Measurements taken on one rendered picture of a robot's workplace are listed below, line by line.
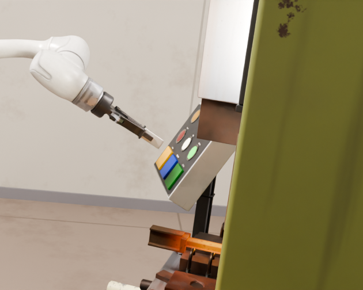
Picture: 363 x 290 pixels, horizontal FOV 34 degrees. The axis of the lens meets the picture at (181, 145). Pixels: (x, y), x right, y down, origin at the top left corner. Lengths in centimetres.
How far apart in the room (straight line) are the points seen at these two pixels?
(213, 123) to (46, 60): 62
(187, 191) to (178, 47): 238
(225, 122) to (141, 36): 286
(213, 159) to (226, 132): 54
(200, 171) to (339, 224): 99
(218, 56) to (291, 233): 45
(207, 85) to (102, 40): 292
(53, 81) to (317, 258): 105
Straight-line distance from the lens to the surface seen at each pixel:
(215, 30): 116
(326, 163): 80
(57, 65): 168
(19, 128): 422
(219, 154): 177
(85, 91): 170
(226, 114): 122
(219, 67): 116
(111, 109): 172
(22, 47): 185
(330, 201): 81
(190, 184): 178
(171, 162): 192
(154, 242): 142
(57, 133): 419
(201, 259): 135
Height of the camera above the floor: 157
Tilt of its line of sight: 15 degrees down
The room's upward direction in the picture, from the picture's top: 7 degrees clockwise
